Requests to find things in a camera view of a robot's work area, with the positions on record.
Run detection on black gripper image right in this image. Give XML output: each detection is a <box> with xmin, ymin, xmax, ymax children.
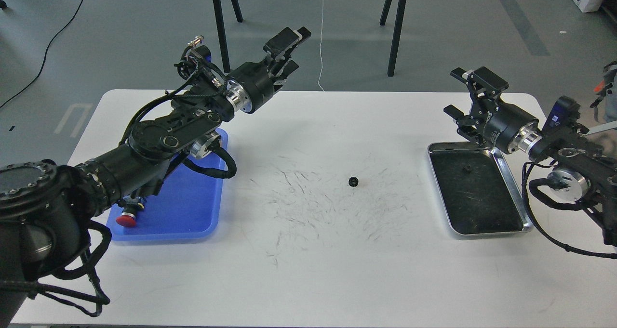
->
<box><xmin>443</xmin><ymin>66</ymin><xmax>543</xmax><ymax>154</ymax></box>

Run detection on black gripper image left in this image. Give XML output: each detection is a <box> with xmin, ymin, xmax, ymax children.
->
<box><xmin>227</xmin><ymin>26</ymin><xmax>311</xmax><ymax>114</ymax></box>

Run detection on silver metal tray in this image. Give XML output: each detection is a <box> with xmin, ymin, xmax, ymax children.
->
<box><xmin>428</xmin><ymin>142</ymin><xmax>533</xmax><ymax>238</ymax></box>

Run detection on blue plastic tray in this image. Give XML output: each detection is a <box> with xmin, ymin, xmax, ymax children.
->
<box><xmin>106</xmin><ymin>129</ymin><xmax>228</xmax><ymax>242</ymax></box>

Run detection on black table legs left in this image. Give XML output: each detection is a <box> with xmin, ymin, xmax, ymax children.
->
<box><xmin>212</xmin><ymin>0</ymin><xmax>244</xmax><ymax>73</ymax></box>

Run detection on black table legs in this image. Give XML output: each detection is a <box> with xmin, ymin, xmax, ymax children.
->
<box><xmin>379</xmin><ymin>0</ymin><xmax>407</xmax><ymax>77</ymax></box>
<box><xmin>212</xmin><ymin>0</ymin><xmax>244</xmax><ymax>73</ymax></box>

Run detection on black table legs right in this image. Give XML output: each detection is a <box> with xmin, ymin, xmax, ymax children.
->
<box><xmin>379</xmin><ymin>0</ymin><xmax>407</xmax><ymax>77</ymax></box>

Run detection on white cord on floor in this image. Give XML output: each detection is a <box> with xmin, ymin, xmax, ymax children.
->
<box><xmin>307</xmin><ymin>0</ymin><xmax>337</xmax><ymax>92</ymax></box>

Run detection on black cable on floor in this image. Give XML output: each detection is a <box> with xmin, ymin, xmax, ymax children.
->
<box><xmin>0</xmin><ymin>0</ymin><xmax>140</xmax><ymax>110</ymax></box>

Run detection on red push button switch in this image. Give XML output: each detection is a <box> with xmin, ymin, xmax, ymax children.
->
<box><xmin>115</xmin><ymin>197</ymin><xmax>146</xmax><ymax>228</ymax></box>

